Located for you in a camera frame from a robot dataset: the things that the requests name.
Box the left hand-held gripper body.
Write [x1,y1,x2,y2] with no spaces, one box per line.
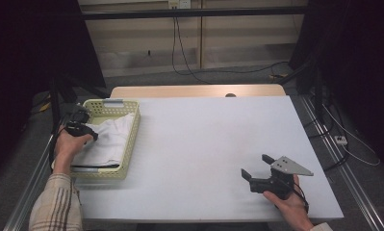
[64,102,99,142]

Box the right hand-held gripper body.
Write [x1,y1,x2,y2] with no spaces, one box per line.
[249,156,315,200]

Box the white garment black trim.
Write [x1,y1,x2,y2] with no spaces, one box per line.
[71,113,136,169]

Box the pale green perforated plastic basket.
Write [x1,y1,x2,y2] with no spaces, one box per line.
[69,98,141,181]

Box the person's left hand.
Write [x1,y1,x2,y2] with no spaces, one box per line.
[53,125,94,167]

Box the person's right hand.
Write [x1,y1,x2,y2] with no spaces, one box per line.
[263,174,310,223]

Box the black metal stand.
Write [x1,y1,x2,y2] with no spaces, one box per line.
[48,75,111,136]
[279,57,329,123]

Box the black curtain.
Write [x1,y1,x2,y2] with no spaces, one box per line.
[0,0,107,181]
[289,0,384,166]

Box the wooden table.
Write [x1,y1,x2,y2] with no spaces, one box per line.
[110,84,287,99]

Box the black horizontal bar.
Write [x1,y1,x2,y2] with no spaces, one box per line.
[80,6,309,21]

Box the black floor cable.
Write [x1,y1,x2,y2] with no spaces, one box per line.
[308,95,349,172]

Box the aluminium rail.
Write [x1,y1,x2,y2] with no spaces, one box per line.
[299,95,384,231]
[3,134,55,231]

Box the white cable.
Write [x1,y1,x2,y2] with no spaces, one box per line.
[320,104,382,167]

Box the white wall outlet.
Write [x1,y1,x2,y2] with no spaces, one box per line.
[167,0,192,10]

